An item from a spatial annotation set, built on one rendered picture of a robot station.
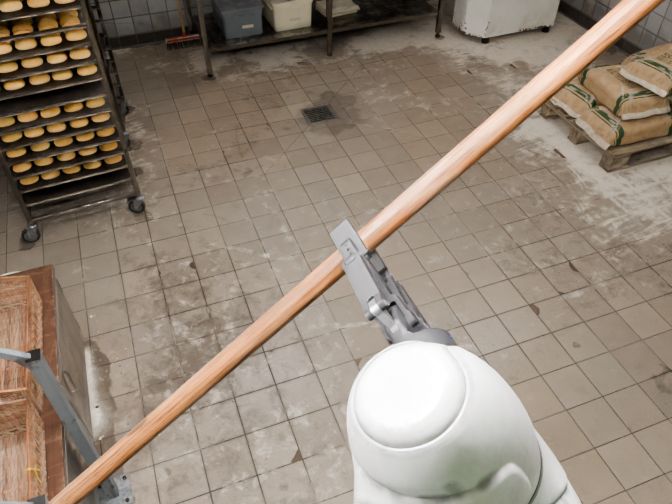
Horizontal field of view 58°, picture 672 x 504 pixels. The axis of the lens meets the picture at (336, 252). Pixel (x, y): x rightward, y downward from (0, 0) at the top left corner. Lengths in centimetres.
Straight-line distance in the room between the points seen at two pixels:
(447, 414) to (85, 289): 327
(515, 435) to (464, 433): 5
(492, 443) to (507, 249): 328
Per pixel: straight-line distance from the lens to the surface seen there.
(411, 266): 343
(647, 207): 426
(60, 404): 222
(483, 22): 578
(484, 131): 73
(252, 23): 532
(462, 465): 37
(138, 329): 327
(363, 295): 65
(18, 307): 274
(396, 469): 37
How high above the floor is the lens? 243
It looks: 44 degrees down
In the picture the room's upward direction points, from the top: straight up
